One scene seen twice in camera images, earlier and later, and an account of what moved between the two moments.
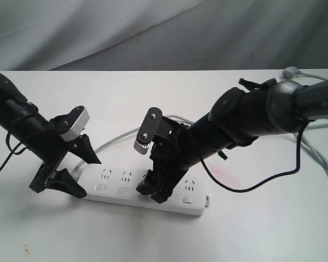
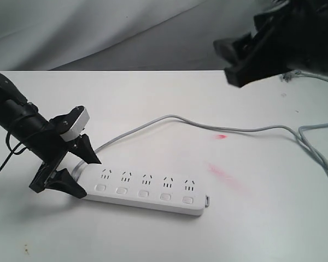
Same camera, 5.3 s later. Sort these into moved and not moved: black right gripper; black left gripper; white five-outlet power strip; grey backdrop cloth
Moved: black right gripper
Not moved: grey backdrop cloth; white five-outlet power strip; black left gripper
